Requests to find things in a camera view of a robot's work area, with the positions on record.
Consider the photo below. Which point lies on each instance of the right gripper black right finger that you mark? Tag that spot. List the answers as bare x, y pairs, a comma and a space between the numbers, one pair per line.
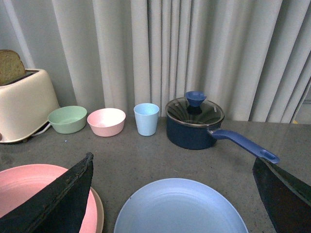
286, 198

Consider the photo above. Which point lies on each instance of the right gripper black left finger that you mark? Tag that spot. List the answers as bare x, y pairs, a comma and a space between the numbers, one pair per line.
60, 207

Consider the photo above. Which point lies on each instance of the pink plate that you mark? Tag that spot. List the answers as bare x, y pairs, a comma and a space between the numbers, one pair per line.
18, 184

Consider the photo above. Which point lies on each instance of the blue plate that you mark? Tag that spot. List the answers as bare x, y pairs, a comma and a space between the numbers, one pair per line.
178, 205

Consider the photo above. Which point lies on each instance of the beige plate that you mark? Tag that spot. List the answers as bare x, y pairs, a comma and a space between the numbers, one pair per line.
100, 211

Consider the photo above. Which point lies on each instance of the green plastic bowl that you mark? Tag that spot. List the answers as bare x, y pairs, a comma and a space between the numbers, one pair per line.
69, 119

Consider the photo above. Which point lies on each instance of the pink plastic bowl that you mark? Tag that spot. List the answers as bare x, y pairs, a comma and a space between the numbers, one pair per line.
106, 122

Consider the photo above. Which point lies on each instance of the cream two-slot toaster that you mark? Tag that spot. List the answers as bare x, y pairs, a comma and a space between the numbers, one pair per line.
25, 106

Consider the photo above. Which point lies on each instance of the dark blue saucepan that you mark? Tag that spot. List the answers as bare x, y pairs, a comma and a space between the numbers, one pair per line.
199, 137

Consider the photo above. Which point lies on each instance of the light blue plastic cup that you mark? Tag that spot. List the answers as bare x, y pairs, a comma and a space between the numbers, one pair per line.
146, 116

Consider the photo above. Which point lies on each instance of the glass lid with blue knob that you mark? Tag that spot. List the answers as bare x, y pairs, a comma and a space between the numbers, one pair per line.
195, 111

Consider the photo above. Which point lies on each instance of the grey pleated curtain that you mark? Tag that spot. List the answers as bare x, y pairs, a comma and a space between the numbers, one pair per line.
251, 57

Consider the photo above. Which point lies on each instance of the brown bread slice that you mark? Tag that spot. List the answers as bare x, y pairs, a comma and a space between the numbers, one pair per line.
11, 67

